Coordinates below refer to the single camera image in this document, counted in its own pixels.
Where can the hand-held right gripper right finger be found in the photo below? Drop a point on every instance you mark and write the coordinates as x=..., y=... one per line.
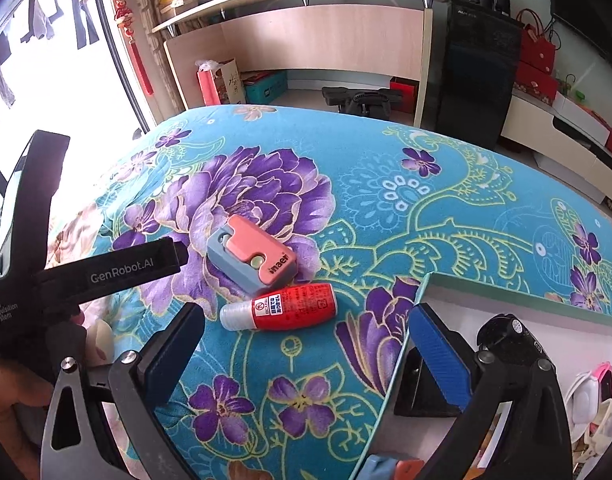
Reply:
x=438, y=355

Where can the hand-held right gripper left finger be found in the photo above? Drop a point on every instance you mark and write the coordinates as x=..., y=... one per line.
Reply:
x=178, y=345

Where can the red glue bottle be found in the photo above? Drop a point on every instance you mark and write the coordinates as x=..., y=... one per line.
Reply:
x=296, y=307

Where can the pink and blue small box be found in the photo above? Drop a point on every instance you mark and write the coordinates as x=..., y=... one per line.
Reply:
x=251, y=245

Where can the teal cardboard box tray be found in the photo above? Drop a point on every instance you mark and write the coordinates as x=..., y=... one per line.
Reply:
x=561, y=330

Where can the white curved plastic device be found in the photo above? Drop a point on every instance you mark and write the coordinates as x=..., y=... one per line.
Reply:
x=581, y=400

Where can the pink smart watch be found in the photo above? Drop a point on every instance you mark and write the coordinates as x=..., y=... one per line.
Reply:
x=603, y=375

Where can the white rectangular plastic frame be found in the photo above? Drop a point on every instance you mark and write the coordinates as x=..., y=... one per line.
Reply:
x=606, y=425

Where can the person's left hand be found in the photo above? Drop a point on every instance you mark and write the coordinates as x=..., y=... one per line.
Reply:
x=6, y=415

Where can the floral teal blanket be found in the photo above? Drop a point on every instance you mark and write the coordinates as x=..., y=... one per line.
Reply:
x=386, y=200

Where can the white television cabinet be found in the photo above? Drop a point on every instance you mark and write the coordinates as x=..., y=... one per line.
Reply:
x=526, y=120

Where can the small red box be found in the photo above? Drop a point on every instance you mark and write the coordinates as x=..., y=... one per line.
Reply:
x=405, y=95

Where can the hanging dark shirt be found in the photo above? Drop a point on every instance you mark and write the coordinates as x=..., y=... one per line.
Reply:
x=36, y=22

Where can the teal storage box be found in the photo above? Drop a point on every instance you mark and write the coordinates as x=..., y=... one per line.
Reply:
x=266, y=87

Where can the black floor exerciser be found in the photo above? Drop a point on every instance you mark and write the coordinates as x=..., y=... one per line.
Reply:
x=361, y=102

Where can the hanging dark trousers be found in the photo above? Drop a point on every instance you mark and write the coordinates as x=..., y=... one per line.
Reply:
x=78, y=15

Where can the patterned curtain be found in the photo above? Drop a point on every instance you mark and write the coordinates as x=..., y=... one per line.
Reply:
x=161, y=20

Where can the red knot hanging ornament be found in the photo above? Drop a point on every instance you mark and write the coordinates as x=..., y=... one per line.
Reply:
x=123, y=10

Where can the white flat box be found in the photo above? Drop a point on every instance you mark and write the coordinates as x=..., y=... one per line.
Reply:
x=581, y=120

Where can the red gift box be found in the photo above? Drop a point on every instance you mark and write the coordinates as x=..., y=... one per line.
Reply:
x=536, y=85

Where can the black water dispenser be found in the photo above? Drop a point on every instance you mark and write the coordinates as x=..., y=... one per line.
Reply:
x=476, y=70

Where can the red gift bag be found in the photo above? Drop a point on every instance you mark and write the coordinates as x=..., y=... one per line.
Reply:
x=536, y=50

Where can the beige curved shelf desk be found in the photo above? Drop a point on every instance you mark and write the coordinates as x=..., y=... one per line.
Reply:
x=336, y=45

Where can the wall television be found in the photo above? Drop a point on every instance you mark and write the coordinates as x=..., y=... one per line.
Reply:
x=596, y=0

